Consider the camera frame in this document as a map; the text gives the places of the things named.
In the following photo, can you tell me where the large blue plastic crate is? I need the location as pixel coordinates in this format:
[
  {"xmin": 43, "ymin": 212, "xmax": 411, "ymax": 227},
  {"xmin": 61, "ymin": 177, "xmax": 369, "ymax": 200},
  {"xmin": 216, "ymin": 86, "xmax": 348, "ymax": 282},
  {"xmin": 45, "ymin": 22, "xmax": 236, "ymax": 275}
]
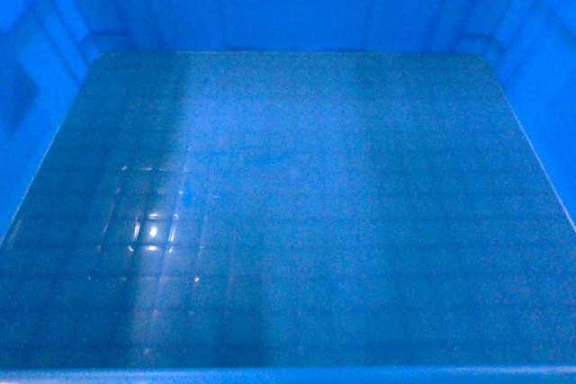
[{"xmin": 1, "ymin": 0, "xmax": 575, "ymax": 383}]

